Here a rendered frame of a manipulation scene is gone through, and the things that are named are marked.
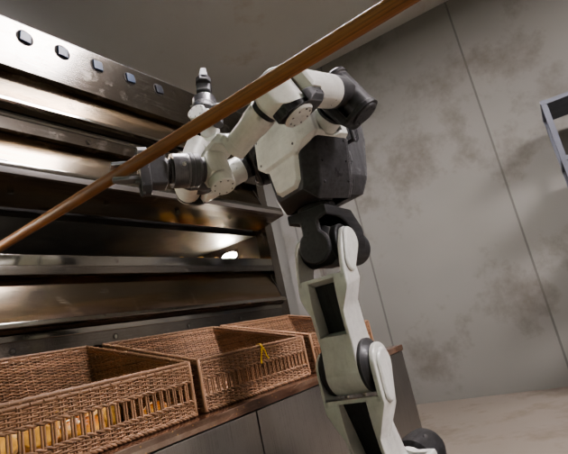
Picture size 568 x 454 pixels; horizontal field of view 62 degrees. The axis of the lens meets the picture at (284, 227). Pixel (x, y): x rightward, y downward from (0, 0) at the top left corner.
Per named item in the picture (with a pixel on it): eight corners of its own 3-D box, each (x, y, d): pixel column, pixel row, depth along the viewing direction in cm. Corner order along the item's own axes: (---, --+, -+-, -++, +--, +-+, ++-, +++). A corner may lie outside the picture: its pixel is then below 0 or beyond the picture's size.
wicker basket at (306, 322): (227, 387, 207) (215, 325, 213) (297, 365, 253) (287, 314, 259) (318, 373, 181) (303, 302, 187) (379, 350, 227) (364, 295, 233)
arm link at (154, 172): (137, 139, 110) (187, 138, 116) (132, 156, 119) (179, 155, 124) (144, 188, 108) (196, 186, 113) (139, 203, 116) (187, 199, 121)
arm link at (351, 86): (335, 122, 125) (357, 122, 136) (357, 95, 120) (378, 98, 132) (308, 93, 128) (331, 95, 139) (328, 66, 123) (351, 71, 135)
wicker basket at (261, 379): (107, 425, 159) (97, 343, 165) (224, 389, 204) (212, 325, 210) (206, 414, 132) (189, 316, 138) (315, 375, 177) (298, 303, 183)
